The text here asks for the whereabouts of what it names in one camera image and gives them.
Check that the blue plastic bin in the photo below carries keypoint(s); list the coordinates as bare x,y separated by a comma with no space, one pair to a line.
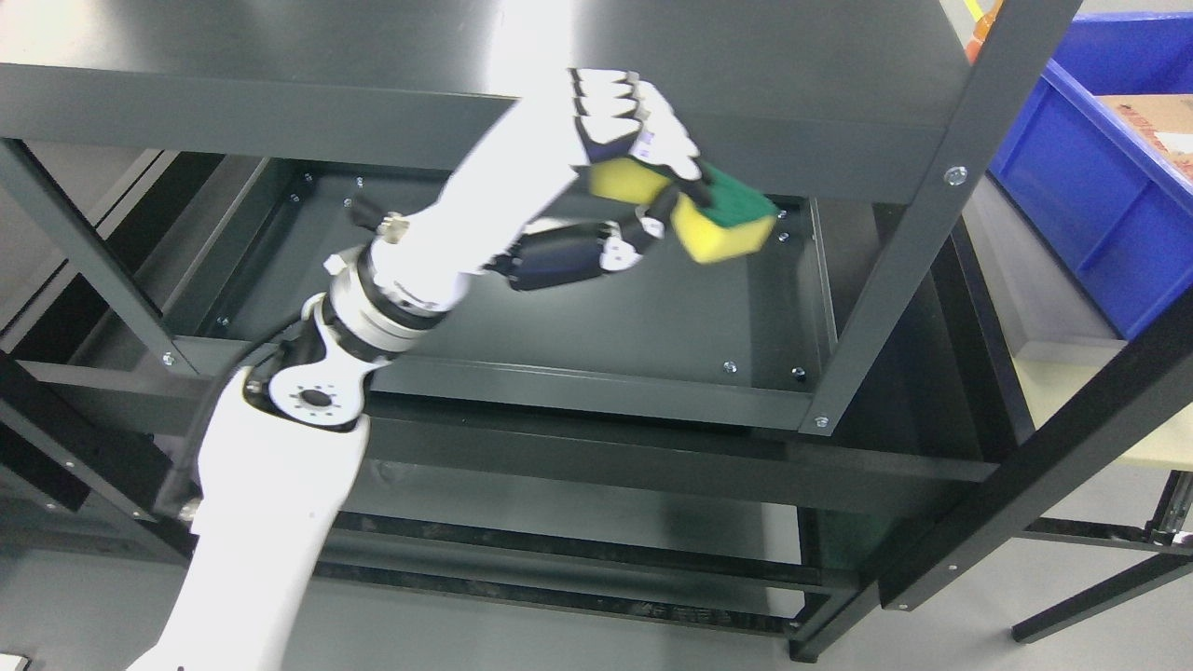
1114,212

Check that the green yellow sponge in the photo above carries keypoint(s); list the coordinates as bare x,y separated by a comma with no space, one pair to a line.
715,217

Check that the dark metal shelf rack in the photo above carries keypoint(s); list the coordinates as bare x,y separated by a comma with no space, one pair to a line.
190,153

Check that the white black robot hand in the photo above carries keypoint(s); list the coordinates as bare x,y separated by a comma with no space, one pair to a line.
562,123

